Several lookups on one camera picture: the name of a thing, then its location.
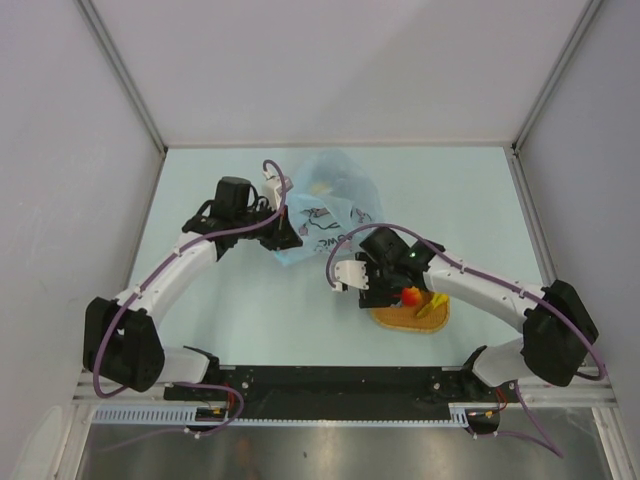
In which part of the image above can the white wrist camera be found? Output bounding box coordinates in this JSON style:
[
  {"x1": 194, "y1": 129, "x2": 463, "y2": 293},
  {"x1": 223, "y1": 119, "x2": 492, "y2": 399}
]
[
  {"x1": 330, "y1": 260, "x2": 369, "y2": 292},
  {"x1": 262, "y1": 170, "x2": 293, "y2": 210}
]

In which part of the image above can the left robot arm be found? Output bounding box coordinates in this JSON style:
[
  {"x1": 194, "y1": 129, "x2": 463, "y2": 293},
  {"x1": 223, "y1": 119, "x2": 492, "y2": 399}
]
[{"x1": 83, "y1": 173, "x2": 302, "y2": 400}]

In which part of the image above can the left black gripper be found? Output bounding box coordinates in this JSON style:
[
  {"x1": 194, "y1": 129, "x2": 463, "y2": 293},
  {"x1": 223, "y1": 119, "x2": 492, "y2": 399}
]
[{"x1": 234, "y1": 200, "x2": 302, "y2": 251}]

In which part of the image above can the aluminium frame rail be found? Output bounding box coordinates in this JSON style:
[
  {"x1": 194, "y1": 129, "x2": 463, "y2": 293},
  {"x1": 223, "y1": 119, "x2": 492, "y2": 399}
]
[{"x1": 72, "y1": 364, "x2": 621, "y2": 407}]

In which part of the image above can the pink fake peach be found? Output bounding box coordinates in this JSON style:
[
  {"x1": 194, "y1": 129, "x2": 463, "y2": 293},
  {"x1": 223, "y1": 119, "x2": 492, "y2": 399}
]
[{"x1": 400, "y1": 287, "x2": 423, "y2": 307}]

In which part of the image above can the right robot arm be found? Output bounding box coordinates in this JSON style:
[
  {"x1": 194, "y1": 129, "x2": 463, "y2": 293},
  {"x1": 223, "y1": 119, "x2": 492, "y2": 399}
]
[{"x1": 356, "y1": 226, "x2": 599, "y2": 401}]

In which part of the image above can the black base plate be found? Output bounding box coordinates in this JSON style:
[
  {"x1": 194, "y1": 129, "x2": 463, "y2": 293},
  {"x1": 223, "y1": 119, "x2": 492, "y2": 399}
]
[{"x1": 163, "y1": 364, "x2": 521, "y2": 421}]

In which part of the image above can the light blue plastic bag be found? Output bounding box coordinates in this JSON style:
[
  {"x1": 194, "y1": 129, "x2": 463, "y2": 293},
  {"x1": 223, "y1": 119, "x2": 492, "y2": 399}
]
[{"x1": 276, "y1": 150, "x2": 384, "y2": 266}]

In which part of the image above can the woven bamboo tray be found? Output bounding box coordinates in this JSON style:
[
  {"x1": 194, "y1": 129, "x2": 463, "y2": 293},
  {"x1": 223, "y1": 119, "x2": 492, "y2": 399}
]
[{"x1": 370, "y1": 291, "x2": 450, "y2": 334}]

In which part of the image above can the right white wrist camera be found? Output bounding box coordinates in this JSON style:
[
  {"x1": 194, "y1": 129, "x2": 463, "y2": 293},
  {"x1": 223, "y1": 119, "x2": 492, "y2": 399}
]
[{"x1": 330, "y1": 260, "x2": 369, "y2": 292}]

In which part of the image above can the white slotted cable duct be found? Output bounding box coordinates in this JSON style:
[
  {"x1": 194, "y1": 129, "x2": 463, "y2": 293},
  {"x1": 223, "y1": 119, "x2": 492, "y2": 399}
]
[{"x1": 92, "y1": 405, "x2": 469, "y2": 429}]

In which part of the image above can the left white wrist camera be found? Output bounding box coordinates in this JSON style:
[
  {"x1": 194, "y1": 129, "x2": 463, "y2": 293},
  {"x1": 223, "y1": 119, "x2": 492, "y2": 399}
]
[{"x1": 262, "y1": 170, "x2": 293, "y2": 210}]

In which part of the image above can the yellow fake banana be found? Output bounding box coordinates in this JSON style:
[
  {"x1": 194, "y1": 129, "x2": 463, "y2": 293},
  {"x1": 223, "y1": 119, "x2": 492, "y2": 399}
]
[{"x1": 415, "y1": 293, "x2": 449, "y2": 318}]

